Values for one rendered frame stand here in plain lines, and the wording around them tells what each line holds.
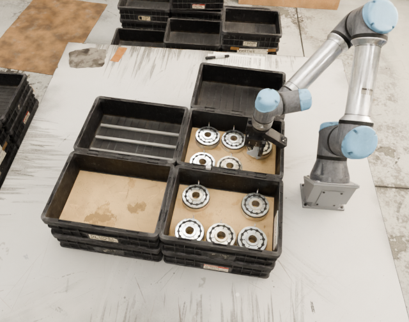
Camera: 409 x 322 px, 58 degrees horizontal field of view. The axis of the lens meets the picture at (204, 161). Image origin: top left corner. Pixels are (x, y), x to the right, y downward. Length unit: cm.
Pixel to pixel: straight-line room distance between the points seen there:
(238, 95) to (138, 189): 67
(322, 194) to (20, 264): 117
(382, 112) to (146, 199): 224
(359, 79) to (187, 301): 97
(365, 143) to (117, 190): 91
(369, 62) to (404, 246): 143
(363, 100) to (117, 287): 108
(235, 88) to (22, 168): 103
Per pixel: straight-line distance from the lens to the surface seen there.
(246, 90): 180
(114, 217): 139
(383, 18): 141
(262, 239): 131
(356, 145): 135
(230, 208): 138
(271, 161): 153
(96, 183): 148
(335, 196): 154
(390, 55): 381
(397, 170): 286
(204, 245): 120
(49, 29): 385
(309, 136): 184
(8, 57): 363
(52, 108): 199
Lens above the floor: 203
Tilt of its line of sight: 53 degrees down
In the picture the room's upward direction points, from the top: 3 degrees clockwise
